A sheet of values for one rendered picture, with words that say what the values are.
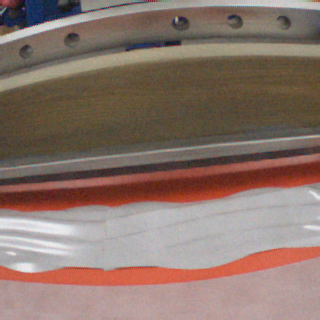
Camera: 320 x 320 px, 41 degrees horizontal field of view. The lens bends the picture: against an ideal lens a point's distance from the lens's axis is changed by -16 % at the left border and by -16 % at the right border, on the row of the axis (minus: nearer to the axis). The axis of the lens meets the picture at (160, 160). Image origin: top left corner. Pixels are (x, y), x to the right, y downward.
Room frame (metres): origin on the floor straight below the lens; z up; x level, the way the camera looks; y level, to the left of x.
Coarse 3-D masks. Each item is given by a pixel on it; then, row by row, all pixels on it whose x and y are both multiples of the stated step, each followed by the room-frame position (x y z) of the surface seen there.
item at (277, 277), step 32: (288, 160) 0.31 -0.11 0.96; (128, 192) 0.30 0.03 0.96; (160, 192) 0.29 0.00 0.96; (192, 192) 0.29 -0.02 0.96; (224, 192) 0.28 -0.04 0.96; (256, 256) 0.20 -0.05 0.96; (288, 256) 0.20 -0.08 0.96; (128, 288) 0.20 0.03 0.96; (160, 288) 0.19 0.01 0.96; (192, 288) 0.19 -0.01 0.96; (224, 288) 0.18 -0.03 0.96; (256, 288) 0.17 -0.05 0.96; (288, 288) 0.17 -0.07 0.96
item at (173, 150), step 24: (144, 144) 0.30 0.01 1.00; (168, 144) 0.29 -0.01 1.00; (192, 144) 0.29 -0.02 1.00; (216, 144) 0.28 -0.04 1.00; (240, 144) 0.28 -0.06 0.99; (264, 144) 0.28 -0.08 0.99; (288, 144) 0.28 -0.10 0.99; (312, 144) 0.28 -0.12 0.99; (0, 168) 0.30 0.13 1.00; (24, 168) 0.30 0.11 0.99; (48, 168) 0.29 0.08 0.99; (72, 168) 0.29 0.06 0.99; (96, 168) 0.29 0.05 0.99
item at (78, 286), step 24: (0, 192) 0.32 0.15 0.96; (24, 192) 0.32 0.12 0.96; (48, 192) 0.31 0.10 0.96; (72, 192) 0.31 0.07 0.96; (96, 192) 0.31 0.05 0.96; (0, 288) 0.20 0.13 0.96; (24, 288) 0.20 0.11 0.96; (48, 288) 0.20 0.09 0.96; (72, 288) 0.20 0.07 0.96; (96, 288) 0.20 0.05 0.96; (0, 312) 0.17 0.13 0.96; (24, 312) 0.17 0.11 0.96; (48, 312) 0.17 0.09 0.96; (72, 312) 0.17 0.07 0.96; (96, 312) 0.17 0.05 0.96
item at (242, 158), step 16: (192, 160) 0.31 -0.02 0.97; (208, 160) 0.31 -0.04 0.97; (224, 160) 0.31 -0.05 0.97; (240, 160) 0.30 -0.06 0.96; (256, 160) 0.30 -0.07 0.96; (32, 176) 0.32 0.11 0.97; (48, 176) 0.32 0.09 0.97; (64, 176) 0.32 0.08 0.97; (80, 176) 0.32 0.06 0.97; (96, 176) 0.32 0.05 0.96
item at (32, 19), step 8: (24, 0) 0.96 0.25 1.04; (32, 0) 0.95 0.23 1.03; (40, 0) 0.96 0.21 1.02; (48, 0) 1.02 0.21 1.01; (56, 0) 1.03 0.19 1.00; (160, 0) 0.81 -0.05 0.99; (24, 8) 0.95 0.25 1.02; (32, 8) 0.95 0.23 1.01; (40, 8) 0.96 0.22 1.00; (48, 8) 1.02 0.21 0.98; (56, 8) 1.03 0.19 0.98; (104, 8) 0.82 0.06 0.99; (8, 16) 0.96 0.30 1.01; (24, 16) 0.97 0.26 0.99; (32, 16) 0.95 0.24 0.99; (40, 16) 0.96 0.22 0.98; (8, 24) 0.96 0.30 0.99; (16, 24) 0.96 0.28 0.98; (24, 24) 0.99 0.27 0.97; (32, 24) 0.95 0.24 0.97
